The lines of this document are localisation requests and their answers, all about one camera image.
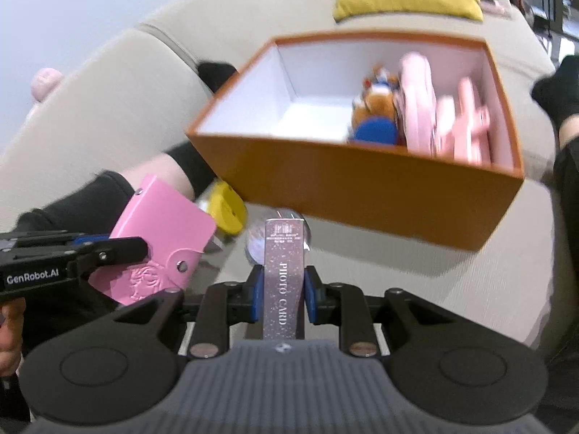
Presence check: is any person's left hand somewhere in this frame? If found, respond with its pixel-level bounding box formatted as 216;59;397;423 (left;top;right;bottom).
0;301;25;377

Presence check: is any small plush toy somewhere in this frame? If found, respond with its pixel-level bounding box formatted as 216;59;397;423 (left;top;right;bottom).
347;64;401;145

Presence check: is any beige fabric sofa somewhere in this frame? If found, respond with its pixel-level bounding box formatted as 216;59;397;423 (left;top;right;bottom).
0;0;579;358

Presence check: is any person's right leg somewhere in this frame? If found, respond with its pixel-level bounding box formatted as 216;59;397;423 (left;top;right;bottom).
530;54;579;371

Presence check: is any person's left leg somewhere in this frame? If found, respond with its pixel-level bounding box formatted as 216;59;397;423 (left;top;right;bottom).
18;60;239;236

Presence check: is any pink plush toy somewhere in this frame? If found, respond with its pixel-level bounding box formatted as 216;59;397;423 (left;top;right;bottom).
28;67;64;102

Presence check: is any pink snap card holder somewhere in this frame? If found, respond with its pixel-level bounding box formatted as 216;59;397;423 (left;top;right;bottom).
88;174;218;306

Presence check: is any small yellow plastic object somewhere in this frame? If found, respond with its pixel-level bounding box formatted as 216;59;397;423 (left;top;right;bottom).
199;180;247;236

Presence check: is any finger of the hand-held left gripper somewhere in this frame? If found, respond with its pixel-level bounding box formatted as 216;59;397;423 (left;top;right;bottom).
0;230;110;260
68;236;150;281

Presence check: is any orange cardboard box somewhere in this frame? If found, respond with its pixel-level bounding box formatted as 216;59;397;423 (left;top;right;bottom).
185;31;525;251

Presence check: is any glittery mauve card box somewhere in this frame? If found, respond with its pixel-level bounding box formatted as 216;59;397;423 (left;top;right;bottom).
262;218;306;342

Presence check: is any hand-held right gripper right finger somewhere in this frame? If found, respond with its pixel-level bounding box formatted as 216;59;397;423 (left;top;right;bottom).
303;264;457;358

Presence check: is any pink plastic item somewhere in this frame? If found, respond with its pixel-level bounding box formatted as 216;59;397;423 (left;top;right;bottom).
436;77;494;166

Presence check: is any person's leg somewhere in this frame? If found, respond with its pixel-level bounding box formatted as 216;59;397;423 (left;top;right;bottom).
530;54;579;371
18;60;239;236

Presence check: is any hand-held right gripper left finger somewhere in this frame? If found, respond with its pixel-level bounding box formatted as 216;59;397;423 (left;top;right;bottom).
111;264;265;360

